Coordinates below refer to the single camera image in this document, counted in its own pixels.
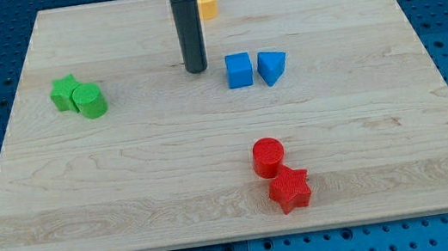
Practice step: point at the blue cube block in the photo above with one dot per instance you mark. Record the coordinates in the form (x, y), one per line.
(239, 70)

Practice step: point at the blue triangle block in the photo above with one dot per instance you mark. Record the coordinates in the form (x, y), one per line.
(270, 66)

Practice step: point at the red cylinder block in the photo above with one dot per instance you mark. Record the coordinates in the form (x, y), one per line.
(268, 154)

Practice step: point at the red star block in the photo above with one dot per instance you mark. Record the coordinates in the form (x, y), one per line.
(290, 189)

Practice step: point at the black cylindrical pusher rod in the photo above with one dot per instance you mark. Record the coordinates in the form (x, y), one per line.
(189, 31)

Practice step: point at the yellow block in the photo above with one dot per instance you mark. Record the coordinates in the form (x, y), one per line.
(208, 9)

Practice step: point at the wooden board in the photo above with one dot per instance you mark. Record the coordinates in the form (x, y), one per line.
(360, 105)

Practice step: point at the green cylinder block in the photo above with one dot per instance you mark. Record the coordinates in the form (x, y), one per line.
(89, 100)

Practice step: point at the green star block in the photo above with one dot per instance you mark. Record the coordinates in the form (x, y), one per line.
(62, 93)

